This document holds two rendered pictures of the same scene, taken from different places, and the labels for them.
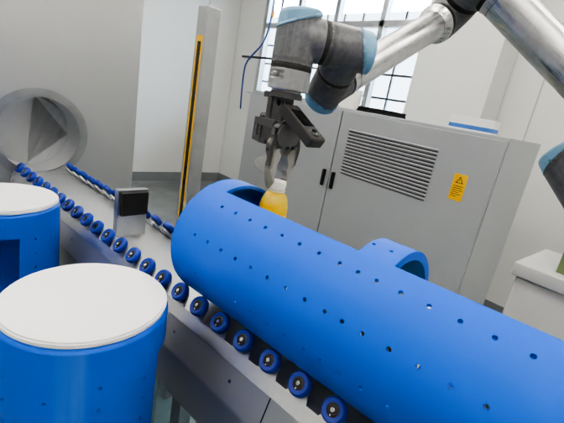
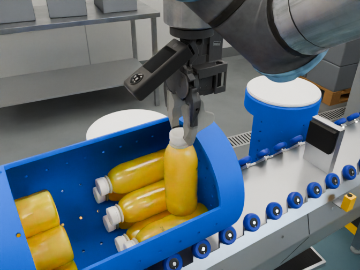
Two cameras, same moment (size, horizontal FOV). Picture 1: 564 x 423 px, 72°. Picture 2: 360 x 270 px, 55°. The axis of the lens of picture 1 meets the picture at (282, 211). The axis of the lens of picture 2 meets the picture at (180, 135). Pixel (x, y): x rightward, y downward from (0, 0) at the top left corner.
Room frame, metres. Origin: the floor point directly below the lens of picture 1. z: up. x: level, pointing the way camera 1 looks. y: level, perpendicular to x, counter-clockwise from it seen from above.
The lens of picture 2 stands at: (1.06, -0.49, 1.60)
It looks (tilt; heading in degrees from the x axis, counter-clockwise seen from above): 32 degrees down; 109
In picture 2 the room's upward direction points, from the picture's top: straight up
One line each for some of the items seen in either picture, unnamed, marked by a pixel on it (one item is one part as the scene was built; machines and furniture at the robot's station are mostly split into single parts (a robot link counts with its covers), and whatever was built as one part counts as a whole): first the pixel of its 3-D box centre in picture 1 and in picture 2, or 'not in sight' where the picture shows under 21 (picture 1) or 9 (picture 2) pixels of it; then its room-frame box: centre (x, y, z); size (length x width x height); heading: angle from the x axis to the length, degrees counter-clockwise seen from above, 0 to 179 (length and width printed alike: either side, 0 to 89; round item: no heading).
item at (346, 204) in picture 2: not in sight; (339, 196); (1.24, 0.35, 0.92); 0.08 x 0.03 x 0.05; 141
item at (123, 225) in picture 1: (132, 212); (320, 145); (1.18, 0.47, 1.00); 0.10 x 0.04 x 0.15; 141
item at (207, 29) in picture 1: (185, 227); not in sight; (1.53, 0.39, 0.85); 0.06 x 0.06 x 1.70; 51
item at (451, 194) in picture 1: (343, 206); not in sight; (2.93, -0.46, 0.72); 2.15 x 0.54 x 1.45; 44
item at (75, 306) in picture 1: (87, 299); (132, 131); (0.62, 0.32, 1.03); 0.28 x 0.28 x 0.01
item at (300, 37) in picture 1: (297, 39); not in sight; (0.89, 0.03, 1.56); 0.10 x 0.09 x 0.12; 104
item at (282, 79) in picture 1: (287, 81); (190, 9); (0.89, 0.04, 1.47); 0.10 x 0.09 x 0.05; 141
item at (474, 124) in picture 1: (473, 124); not in sight; (2.33, -0.99, 1.48); 0.24 x 0.12 x 0.08; 52
